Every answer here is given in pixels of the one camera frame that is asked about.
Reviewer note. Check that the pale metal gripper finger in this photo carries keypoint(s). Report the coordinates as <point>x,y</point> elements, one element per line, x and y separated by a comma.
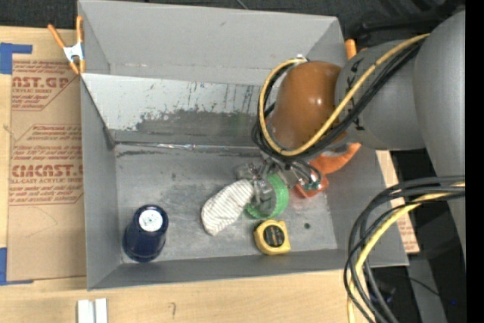
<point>264,196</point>
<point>246,171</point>

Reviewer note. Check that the yellow tape measure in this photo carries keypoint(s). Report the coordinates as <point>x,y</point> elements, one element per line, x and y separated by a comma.
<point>272,238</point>

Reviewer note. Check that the white striped cloth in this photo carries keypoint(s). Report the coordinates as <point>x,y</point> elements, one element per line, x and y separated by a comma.
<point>223,210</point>

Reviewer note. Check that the orange plush toy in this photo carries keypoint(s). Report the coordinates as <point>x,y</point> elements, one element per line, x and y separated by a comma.
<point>334,162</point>

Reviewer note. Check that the grey metal bin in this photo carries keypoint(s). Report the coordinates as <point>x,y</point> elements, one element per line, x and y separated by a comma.
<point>159,177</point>

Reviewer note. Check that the dark blue cup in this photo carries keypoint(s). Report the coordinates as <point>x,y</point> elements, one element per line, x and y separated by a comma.
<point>145,234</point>

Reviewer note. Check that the brown cardboard board red print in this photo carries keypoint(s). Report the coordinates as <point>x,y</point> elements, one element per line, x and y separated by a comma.
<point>45,200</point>

